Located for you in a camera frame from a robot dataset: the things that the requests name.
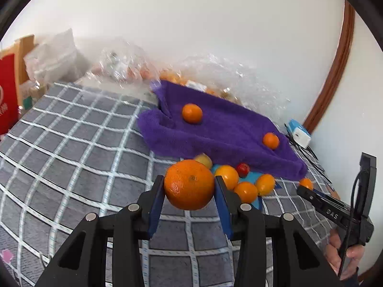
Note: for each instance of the large orange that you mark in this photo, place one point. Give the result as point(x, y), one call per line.
point(188, 185)

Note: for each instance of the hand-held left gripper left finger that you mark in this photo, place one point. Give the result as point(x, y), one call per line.
point(157, 206)

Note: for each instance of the grey checked blanket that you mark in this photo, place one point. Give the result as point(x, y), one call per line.
point(74, 155)

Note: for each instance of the pile of bagged oranges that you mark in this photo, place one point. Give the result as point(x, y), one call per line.
point(172, 76)

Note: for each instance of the purple towel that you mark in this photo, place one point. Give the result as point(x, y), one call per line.
point(227, 125)

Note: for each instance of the person's right hand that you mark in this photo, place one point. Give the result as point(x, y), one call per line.
point(332, 251)

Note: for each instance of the white label sticker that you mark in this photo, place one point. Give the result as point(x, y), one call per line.
point(196, 85)

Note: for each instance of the white power adapter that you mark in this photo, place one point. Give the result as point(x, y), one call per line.
point(300, 137)

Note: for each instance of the red cherry tomato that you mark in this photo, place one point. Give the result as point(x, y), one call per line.
point(243, 169)

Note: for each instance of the bagged red tomatoes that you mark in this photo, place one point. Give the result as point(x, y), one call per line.
point(145, 72)

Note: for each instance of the blue and white pack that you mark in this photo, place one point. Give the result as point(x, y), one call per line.
point(294, 124)

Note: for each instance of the yellowish small fruit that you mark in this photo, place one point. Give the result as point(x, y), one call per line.
point(205, 160)

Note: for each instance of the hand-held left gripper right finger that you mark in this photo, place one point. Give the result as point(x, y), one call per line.
point(223, 209)

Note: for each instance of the person's right forearm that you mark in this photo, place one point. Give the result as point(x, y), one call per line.
point(351, 281)

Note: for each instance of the clear crinkled plastic bag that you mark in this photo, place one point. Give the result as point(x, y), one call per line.
point(239, 74)

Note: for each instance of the small orange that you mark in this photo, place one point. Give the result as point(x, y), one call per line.
point(265, 184)
point(305, 183)

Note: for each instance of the red box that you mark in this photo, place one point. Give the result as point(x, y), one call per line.
point(7, 95)

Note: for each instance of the brown wooden door frame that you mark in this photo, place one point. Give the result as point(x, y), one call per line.
point(338, 65)

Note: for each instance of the pink paper scrap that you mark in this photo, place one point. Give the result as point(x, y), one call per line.
point(6, 254)

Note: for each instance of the blue paper sheet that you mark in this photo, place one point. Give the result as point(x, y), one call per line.
point(252, 179)

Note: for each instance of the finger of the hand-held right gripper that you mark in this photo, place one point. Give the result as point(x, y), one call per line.
point(336, 202)
point(312, 197)

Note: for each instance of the white plastic bag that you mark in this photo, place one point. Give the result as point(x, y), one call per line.
point(54, 56)

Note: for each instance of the cardboard box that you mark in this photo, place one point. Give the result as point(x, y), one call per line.
point(27, 53)

